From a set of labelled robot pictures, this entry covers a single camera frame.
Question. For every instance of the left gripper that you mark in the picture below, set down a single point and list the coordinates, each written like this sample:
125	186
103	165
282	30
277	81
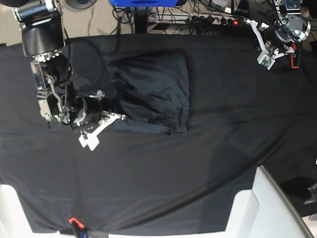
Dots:
275	40

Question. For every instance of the red black clamp right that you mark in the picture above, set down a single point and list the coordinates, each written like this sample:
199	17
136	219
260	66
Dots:
295	57

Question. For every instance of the black table cloth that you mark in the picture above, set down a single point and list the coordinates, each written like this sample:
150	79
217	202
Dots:
241	116

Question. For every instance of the white chair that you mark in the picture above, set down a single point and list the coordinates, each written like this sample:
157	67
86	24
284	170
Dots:
264	211

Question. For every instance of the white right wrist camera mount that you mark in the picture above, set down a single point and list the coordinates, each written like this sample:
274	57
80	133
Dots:
89	137

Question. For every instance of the blue plastic bin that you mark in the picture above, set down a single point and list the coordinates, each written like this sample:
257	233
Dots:
144	3

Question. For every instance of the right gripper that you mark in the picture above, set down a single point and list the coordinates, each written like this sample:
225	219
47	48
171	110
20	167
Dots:
88	112

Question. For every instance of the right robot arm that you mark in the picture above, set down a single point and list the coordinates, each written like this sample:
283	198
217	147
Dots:
43	37

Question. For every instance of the white power strip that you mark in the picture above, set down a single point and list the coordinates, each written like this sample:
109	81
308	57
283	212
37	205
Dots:
182	18

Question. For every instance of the dark grey T-shirt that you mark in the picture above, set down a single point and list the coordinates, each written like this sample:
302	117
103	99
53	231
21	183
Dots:
153	91

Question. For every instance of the grey round floor base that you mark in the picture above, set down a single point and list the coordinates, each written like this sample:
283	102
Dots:
80	4

